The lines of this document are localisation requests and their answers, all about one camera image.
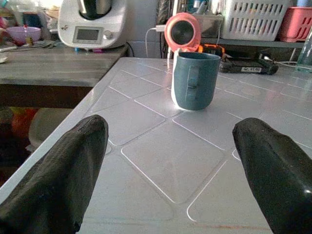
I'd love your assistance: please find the grey metal shelf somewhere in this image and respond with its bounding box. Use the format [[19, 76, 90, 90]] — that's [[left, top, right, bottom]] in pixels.
[[200, 37, 308, 49]]

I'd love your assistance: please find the white plastic slotted basket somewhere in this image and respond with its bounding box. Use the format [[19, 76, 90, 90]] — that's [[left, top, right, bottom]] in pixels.
[[221, 0, 292, 42]]

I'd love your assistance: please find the white kitchen cooking machine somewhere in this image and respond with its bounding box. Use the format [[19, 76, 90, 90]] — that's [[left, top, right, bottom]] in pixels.
[[57, 0, 128, 49]]

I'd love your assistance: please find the dark teal ceramic mug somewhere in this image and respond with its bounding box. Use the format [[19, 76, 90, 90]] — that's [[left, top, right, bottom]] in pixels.
[[171, 51, 221, 111]]

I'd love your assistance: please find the purple plastic bowl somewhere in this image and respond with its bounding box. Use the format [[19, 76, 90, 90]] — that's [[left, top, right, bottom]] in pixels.
[[5, 26, 41, 45]]

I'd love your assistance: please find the clear glass bottle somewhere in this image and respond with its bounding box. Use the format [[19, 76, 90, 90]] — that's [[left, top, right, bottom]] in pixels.
[[295, 26, 312, 73]]

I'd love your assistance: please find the dark wooden side table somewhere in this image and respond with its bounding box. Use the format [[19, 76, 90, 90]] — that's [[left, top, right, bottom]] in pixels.
[[0, 41, 130, 109]]

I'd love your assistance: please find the black labelled battery pack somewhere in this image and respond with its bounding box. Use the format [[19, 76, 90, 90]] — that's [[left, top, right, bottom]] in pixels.
[[218, 56, 279, 75]]

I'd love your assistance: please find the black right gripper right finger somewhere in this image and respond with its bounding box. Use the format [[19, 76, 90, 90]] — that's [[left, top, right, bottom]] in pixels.
[[232, 117, 312, 234]]

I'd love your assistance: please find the red plastic slotted basket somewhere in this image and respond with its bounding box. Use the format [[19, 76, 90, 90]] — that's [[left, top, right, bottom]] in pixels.
[[276, 6, 312, 43]]

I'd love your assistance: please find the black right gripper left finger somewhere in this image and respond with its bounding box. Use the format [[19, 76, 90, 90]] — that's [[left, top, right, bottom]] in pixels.
[[0, 114, 109, 234]]

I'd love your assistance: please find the white charging cable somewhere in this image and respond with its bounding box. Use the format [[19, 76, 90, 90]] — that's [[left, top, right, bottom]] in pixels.
[[144, 27, 158, 57]]

